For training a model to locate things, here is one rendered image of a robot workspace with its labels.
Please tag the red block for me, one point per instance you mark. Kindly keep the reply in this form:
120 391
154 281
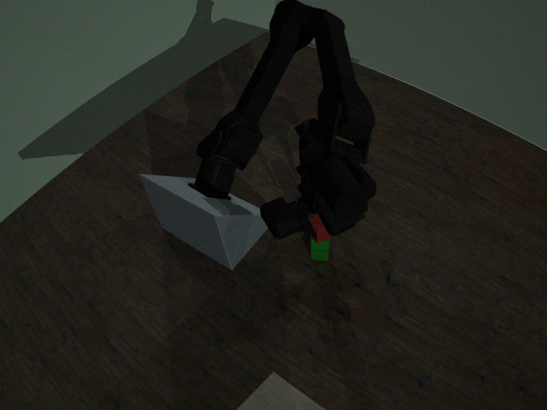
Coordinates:
318 231

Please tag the green block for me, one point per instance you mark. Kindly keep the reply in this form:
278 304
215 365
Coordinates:
320 255
324 245

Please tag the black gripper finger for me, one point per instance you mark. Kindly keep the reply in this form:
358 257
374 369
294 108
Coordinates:
305 228

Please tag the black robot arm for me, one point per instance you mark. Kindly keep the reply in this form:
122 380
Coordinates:
343 110

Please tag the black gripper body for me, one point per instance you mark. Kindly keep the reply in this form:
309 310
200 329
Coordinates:
283 220

